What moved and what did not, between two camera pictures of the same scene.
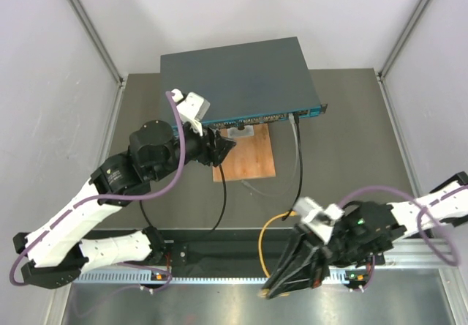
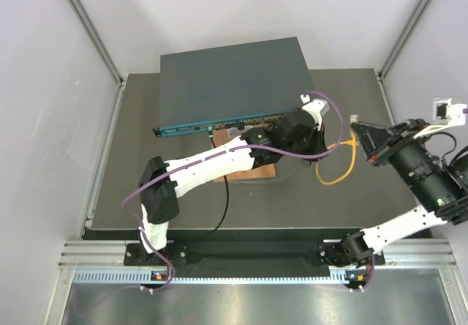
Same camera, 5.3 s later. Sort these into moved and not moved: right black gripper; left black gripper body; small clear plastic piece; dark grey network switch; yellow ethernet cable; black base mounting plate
Moved: right black gripper; yellow ethernet cable; left black gripper body
Not moved: small clear plastic piece; black base mounting plate; dark grey network switch
